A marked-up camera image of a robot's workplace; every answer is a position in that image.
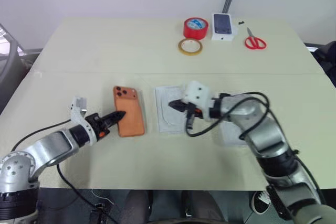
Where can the red tape roll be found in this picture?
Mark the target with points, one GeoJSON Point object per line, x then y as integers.
{"type": "Point", "coordinates": [195, 28]}

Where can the yellow transparent tape roll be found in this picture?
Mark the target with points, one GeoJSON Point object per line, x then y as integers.
{"type": "Point", "coordinates": [183, 51]}

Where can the white box with blue phone print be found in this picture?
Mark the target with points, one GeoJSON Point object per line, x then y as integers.
{"type": "Point", "coordinates": [222, 26]}

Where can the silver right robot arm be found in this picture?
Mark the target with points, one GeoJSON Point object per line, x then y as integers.
{"type": "Point", "coordinates": [267, 140]}

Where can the small black clip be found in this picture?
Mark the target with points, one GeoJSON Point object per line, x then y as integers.
{"type": "Point", "coordinates": [241, 22]}

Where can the dark rounded shape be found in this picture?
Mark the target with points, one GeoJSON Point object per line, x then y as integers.
{"type": "Point", "coordinates": [202, 207]}
{"type": "Point", "coordinates": [137, 207]}

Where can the grey metal chair frame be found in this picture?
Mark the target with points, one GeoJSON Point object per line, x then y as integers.
{"type": "Point", "coordinates": [10, 61]}

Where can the white shoe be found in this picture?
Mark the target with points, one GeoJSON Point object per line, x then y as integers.
{"type": "Point", "coordinates": [260, 203]}

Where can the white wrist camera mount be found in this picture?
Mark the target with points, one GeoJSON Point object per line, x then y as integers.
{"type": "Point", "coordinates": [197, 93]}
{"type": "Point", "coordinates": [77, 115]}

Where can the dark bag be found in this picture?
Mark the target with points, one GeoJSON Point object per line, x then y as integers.
{"type": "Point", "coordinates": [324, 58]}

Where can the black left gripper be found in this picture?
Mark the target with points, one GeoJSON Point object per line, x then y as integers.
{"type": "Point", "coordinates": [96, 125]}

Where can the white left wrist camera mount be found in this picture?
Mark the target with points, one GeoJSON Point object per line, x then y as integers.
{"type": "Point", "coordinates": [77, 115]}

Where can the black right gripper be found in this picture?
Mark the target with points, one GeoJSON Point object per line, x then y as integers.
{"type": "Point", "coordinates": [193, 110]}

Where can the orange phone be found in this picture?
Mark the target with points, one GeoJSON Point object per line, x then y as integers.
{"type": "Point", "coordinates": [130, 119]}

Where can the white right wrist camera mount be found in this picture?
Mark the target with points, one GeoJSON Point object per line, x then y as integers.
{"type": "Point", "coordinates": [197, 93]}

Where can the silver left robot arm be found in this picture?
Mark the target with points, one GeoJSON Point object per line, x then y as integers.
{"type": "Point", "coordinates": [50, 146]}

